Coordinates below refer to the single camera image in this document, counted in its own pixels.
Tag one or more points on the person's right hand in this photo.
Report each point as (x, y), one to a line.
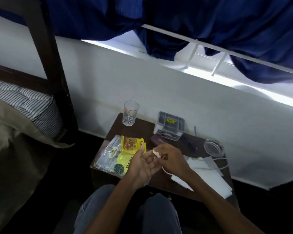
(175, 160)

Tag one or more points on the dark blue curtain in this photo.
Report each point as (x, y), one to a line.
(210, 19)

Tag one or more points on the small white tissue piece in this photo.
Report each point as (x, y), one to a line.
(156, 153)

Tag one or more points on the yellow-green packet round green label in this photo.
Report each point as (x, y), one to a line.
(123, 164)

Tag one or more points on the person's left fingers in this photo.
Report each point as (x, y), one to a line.
(150, 163)

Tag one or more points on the person's grey trousers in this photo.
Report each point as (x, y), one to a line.
(158, 216)

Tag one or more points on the clear zip bag green label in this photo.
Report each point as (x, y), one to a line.
(113, 149)

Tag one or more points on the person's right forearm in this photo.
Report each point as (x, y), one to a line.
(219, 207)

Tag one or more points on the person's left forearm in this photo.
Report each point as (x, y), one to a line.
(109, 207)

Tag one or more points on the person's left hand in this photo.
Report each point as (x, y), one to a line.
(136, 168)

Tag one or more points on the clear glass ashtray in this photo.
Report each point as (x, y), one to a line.
(213, 148)

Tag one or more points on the yellow snack packet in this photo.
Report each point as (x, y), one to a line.
(130, 143)

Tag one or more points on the beige bedsheet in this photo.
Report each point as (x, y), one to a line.
(14, 155)

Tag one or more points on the white window grille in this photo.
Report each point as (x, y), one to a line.
(217, 60)

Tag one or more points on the grey plastic open case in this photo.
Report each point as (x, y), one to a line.
(169, 125)

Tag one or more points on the striped mattress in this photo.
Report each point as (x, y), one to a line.
(26, 99)

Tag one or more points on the small dark wooden table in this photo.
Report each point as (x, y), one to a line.
(141, 130)

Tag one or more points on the clear drinking glass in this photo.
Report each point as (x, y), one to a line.
(130, 113)

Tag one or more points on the person's right fingers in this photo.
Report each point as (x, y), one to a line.
(164, 151)

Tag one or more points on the dark purple wallet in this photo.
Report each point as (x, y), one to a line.
(157, 140)

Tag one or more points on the white paper sheets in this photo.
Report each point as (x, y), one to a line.
(210, 180)

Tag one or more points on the dark wooden bed frame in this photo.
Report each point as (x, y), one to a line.
(51, 58)

